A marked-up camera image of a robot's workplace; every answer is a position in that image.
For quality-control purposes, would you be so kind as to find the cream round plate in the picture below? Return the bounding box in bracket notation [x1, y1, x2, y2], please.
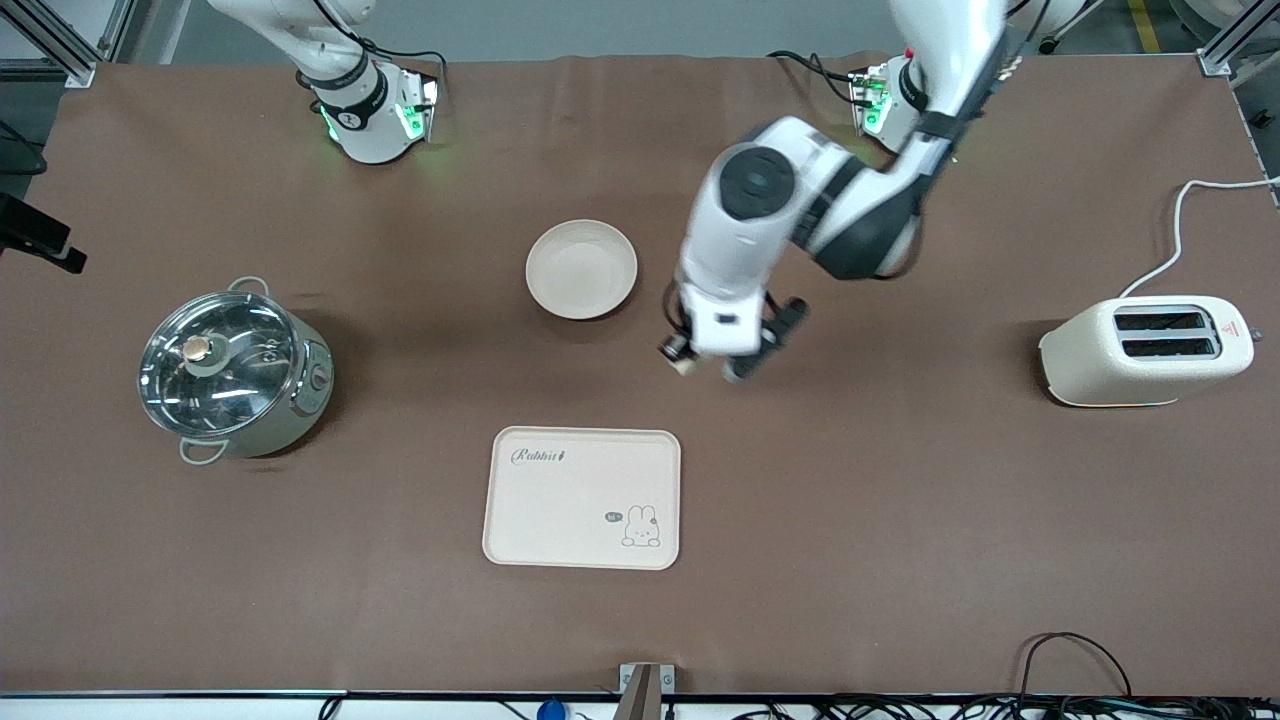
[525, 219, 639, 322]

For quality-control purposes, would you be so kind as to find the glass pot lid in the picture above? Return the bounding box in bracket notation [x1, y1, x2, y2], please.
[138, 290, 305, 442]

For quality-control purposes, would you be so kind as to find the cream rabbit print tray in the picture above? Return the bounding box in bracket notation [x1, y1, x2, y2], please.
[482, 426, 682, 571]

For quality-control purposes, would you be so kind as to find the brown table cover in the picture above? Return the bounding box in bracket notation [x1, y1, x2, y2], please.
[0, 52, 1280, 699]

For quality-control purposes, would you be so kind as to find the green electric cooking pot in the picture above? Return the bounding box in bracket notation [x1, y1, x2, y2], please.
[138, 276, 336, 467]

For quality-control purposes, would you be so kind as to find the white two-slot toaster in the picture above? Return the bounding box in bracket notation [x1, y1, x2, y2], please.
[1038, 295, 1257, 408]

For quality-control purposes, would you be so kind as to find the black chair caster base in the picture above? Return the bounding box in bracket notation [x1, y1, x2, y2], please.
[1038, 0, 1109, 57]

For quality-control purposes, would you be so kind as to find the black left arm base cable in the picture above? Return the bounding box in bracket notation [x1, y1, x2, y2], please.
[768, 49, 864, 107]

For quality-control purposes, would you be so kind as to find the black arm base cable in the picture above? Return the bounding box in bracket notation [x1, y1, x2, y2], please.
[310, 0, 448, 99]
[768, 49, 864, 107]

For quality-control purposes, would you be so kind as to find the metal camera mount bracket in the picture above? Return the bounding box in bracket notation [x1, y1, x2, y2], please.
[619, 662, 675, 720]

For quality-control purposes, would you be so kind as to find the black right arm base cable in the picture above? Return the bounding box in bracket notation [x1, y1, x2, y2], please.
[310, 0, 448, 99]

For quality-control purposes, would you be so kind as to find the black looped cable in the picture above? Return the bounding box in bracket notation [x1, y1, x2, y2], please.
[1018, 631, 1134, 701]

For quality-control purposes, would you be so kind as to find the white toaster power cable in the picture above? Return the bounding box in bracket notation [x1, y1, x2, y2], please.
[1118, 176, 1280, 299]

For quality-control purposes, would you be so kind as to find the black cable bundle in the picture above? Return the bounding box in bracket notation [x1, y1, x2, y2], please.
[740, 694, 1280, 720]

